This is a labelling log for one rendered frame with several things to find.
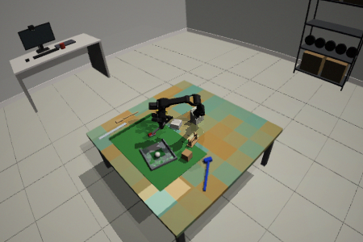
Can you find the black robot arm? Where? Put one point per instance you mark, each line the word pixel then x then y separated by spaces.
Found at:
pixel 163 103

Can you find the brown cube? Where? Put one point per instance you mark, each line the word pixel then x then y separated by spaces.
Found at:
pixel 187 155

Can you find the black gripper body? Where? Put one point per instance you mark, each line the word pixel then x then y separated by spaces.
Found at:
pixel 161 116

